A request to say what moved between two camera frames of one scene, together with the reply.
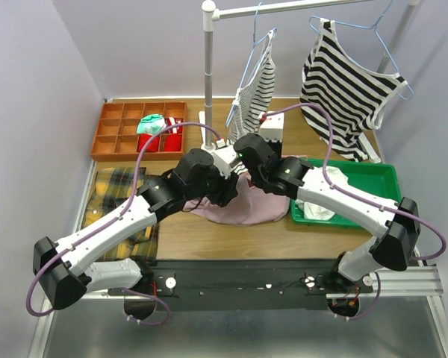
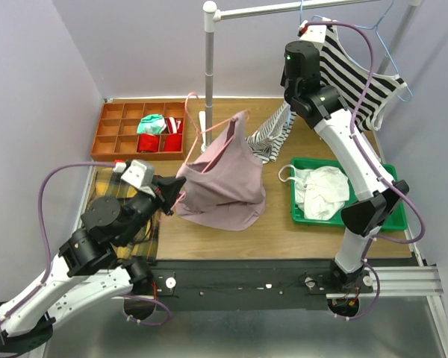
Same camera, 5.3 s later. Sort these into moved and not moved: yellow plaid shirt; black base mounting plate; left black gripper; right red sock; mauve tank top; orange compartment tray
Moved: left black gripper; mauve tank top
Not moved: right red sock; black base mounting plate; orange compartment tray; yellow plaid shirt
